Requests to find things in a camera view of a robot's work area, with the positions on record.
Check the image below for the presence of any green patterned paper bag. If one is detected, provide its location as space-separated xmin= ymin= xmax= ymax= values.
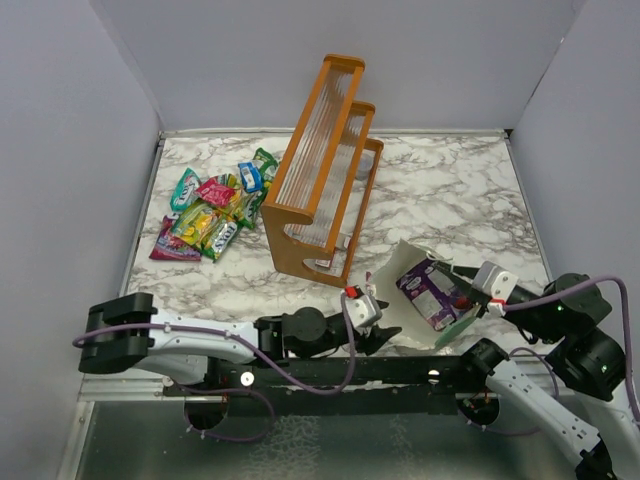
xmin=369 ymin=240 xmax=479 ymax=355

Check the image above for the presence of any purple white snack packet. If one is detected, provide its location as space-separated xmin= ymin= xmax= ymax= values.
xmin=396 ymin=258 xmax=472 ymax=332

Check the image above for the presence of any yellow green striped packet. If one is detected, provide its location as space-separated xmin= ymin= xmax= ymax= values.
xmin=217 ymin=173 xmax=268 ymax=229

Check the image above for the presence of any green Fox's snack packet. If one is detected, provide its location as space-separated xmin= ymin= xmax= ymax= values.
xmin=200 ymin=218 xmax=243 ymax=262

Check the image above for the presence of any green apple tea packet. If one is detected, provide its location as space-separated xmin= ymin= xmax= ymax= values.
xmin=252 ymin=147 xmax=279 ymax=185

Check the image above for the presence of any blue white snack packet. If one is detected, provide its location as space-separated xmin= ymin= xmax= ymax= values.
xmin=238 ymin=161 xmax=264 ymax=193

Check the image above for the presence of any yellow fruit snack packet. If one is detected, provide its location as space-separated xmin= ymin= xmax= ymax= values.
xmin=171 ymin=199 xmax=220 ymax=248

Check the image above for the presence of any red snack packet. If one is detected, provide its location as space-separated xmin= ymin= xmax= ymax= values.
xmin=195 ymin=174 xmax=236 ymax=207

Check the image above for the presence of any purple berry snack packet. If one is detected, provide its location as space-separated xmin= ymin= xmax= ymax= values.
xmin=149 ymin=215 xmax=202 ymax=262

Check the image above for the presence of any teal snack packet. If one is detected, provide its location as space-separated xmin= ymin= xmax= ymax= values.
xmin=170 ymin=168 xmax=201 ymax=212

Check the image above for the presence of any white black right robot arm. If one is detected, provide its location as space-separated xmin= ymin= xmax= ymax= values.
xmin=434 ymin=261 xmax=639 ymax=479

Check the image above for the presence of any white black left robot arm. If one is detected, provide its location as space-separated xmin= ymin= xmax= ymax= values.
xmin=72 ymin=292 xmax=402 ymax=395

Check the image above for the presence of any orange wooden tiered rack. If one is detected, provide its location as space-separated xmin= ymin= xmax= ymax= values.
xmin=261 ymin=54 xmax=384 ymax=288

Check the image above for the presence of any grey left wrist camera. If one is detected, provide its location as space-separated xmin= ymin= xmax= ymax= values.
xmin=341 ymin=286 xmax=382 ymax=329

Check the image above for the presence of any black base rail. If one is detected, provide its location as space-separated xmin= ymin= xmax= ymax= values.
xmin=164 ymin=342 xmax=506 ymax=419

